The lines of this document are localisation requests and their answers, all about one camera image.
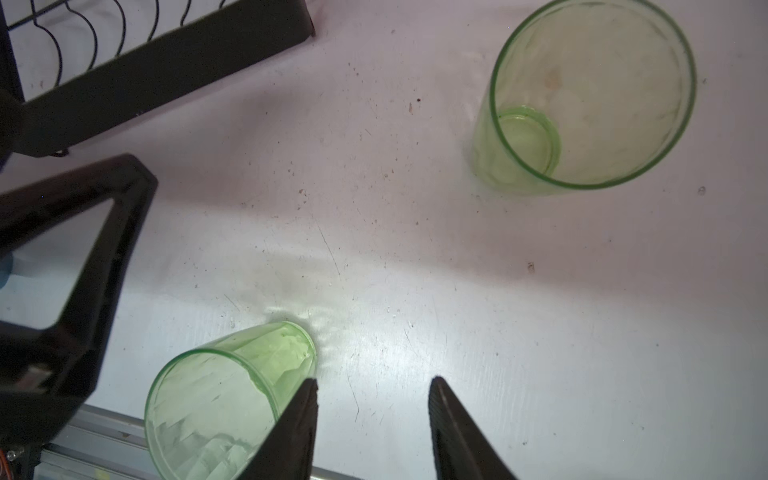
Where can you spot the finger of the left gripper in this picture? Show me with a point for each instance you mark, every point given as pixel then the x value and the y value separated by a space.
pixel 55 327

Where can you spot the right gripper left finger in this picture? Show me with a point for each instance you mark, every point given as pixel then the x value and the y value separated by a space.
pixel 287 452

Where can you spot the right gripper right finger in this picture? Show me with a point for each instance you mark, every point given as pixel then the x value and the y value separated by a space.
pixel 460 449

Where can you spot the green tumbler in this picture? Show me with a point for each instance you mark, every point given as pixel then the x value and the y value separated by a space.
pixel 272 359
pixel 584 95

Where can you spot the black wire dish rack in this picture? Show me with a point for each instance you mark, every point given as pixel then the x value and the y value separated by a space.
pixel 237 35

